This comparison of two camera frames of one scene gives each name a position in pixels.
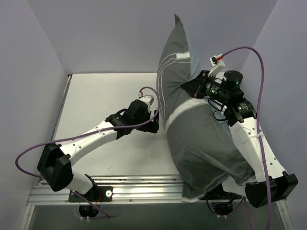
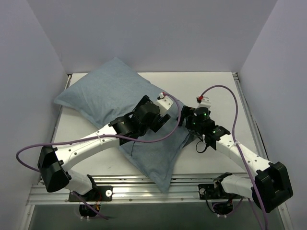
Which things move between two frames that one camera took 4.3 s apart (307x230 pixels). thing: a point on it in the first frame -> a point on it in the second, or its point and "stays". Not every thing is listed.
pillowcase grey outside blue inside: [209, 153] -> [111, 90]
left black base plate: [98, 193] stays
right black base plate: [216, 192] stays
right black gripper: [192, 85] -> [186, 115]
